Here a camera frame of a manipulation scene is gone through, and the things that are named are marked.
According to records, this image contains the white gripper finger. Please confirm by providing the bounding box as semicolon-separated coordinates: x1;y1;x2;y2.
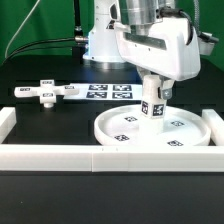
160;77;174;100
137;67;149;82

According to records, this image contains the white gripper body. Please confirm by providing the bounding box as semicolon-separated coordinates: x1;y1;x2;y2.
114;11;201;81

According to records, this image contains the white round table top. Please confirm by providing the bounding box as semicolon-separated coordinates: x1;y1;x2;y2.
94;104;211;149

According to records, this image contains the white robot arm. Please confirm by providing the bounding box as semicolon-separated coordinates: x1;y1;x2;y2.
83;0;200;100

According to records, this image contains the white marker sheet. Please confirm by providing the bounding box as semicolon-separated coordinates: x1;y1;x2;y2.
64;83;142;101

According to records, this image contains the white cross-shaped table base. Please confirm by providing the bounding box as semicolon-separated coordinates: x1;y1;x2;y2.
14;80;79;108

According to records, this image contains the black cable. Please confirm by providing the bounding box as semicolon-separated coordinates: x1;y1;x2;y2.
1;36;90;66

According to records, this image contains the grey cable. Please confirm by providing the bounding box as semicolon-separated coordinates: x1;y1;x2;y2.
4;0;42;60

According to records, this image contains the white U-shaped fence frame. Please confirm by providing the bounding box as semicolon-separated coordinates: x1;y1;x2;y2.
0;105;224;172

